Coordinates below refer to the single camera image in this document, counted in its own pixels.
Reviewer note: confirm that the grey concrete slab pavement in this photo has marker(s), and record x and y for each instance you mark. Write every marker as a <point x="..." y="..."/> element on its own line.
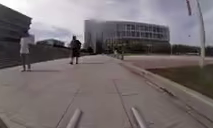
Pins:
<point x="94" y="86"/>

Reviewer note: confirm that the person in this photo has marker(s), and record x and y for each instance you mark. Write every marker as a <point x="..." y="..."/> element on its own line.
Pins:
<point x="24" y="50"/>
<point x="75" y="48"/>

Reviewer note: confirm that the large glass-fronted building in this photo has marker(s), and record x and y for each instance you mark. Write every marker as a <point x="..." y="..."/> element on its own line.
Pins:
<point x="134" y="33"/>

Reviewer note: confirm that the reddish brick path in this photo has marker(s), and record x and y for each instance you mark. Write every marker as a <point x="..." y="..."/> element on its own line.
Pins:
<point x="160" y="61"/>

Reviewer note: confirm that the low building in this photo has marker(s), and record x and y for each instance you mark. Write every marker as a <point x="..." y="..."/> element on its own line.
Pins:
<point x="50" y="42"/>

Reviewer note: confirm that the robot's own part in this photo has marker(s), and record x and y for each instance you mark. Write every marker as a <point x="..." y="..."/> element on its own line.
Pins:
<point x="139" y="118"/>
<point x="74" y="118"/>

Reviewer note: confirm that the pale concrete kerb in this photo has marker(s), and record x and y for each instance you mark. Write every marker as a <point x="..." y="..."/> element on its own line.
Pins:
<point x="167" y="85"/>

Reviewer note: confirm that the row of trees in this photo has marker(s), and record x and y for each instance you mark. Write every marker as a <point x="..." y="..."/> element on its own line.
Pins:
<point x="187" y="49"/>

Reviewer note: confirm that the grass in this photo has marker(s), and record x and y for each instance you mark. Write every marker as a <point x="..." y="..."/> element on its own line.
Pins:
<point x="194" y="76"/>

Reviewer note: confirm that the curved pale pole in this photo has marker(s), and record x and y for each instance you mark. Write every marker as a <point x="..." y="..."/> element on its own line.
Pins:
<point x="202" y="40"/>

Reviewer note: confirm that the dark layered building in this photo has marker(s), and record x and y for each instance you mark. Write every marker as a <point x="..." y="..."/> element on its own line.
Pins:
<point x="9" y="26"/>

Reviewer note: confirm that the dark stepped wall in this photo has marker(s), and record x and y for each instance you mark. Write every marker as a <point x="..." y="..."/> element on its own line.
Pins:
<point x="44" y="53"/>

